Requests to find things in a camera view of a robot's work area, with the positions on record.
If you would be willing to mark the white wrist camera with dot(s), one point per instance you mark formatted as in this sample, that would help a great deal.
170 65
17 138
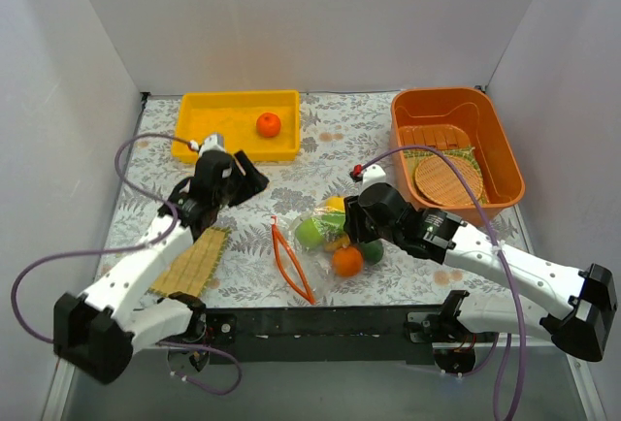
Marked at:
214 141
372 175

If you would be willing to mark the green bamboo mat in tub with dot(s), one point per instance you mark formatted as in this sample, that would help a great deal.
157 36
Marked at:
413 157

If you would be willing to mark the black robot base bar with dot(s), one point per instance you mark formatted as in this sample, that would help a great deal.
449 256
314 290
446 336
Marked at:
332 334

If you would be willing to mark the orange plastic tub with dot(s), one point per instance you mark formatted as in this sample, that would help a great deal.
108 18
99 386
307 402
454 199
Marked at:
473 112

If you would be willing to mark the dark green fake avocado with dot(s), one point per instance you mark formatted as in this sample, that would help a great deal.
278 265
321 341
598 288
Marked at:
372 252

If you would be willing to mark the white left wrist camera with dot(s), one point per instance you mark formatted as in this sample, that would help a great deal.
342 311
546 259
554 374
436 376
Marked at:
214 141

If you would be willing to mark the round woven bamboo basket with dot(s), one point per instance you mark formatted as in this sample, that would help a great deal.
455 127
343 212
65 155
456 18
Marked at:
437 183

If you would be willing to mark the clear zip top bag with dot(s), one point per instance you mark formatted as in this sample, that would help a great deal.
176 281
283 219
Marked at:
308 272

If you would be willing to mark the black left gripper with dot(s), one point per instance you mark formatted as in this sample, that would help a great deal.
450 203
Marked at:
241 179

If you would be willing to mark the light green fake apple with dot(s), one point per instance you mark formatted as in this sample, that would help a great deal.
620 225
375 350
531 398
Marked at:
310 233

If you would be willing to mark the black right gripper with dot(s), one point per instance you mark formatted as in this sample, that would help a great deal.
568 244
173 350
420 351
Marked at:
352 225

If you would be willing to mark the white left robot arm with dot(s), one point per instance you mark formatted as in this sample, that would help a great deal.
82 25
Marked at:
100 330

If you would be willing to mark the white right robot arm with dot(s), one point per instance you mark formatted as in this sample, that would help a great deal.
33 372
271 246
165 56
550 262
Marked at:
573 308

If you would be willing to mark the orange fake tangerine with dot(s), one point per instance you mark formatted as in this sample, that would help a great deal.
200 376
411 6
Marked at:
268 125
347 261

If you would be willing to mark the yellow fake lemon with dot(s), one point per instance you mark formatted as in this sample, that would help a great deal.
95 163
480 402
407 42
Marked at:
334 203

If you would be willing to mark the yellow plastic tray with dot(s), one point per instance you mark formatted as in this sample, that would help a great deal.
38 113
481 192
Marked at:
234 116

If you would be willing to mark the square bamboo mat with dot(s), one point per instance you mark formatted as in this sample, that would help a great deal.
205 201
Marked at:
192 271

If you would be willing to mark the green fake pepper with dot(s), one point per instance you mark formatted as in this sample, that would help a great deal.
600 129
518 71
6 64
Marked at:
330 224

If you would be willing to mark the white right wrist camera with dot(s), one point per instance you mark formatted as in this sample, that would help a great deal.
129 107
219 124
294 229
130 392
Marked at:
372 175

